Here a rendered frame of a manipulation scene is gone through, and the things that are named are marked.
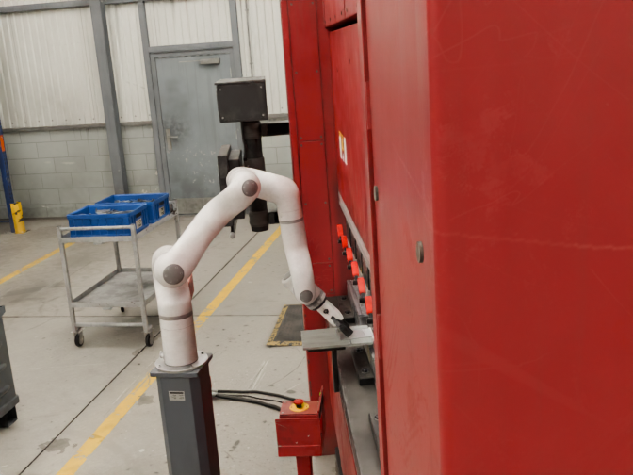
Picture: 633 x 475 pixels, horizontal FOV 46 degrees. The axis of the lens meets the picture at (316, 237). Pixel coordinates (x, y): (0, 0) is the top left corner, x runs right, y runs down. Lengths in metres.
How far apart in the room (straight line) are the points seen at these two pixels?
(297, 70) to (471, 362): 3.25
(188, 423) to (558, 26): 2.58
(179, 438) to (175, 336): 0.39
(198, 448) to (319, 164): 1.47
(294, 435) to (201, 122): 7.65
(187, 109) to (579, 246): 9.83
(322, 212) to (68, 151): 7.58
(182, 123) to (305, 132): 6.66
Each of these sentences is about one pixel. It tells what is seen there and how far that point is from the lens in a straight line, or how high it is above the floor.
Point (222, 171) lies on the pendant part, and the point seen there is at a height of 1.52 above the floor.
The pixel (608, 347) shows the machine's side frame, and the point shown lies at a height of 1.93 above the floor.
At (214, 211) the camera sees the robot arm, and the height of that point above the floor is 1.55.
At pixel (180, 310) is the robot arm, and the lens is 2.69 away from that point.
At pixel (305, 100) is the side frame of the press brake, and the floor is 1.84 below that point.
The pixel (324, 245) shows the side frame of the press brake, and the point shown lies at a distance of 3.68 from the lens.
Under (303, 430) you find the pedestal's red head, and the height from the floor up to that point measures 0.76.
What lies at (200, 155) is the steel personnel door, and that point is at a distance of 10.15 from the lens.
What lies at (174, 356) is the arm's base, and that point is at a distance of 2.74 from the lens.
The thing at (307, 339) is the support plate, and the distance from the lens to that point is 2.89.
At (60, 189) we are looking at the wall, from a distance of 11.08.
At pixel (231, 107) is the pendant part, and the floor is 1.82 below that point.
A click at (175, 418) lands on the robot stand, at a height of 0.82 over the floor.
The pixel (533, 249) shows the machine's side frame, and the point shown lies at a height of 1.98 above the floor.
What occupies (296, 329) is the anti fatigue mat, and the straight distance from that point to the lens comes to 5.77.
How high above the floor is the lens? 2.07
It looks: 14 degrees down
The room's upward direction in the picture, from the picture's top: 4 degrees counter-clockwise
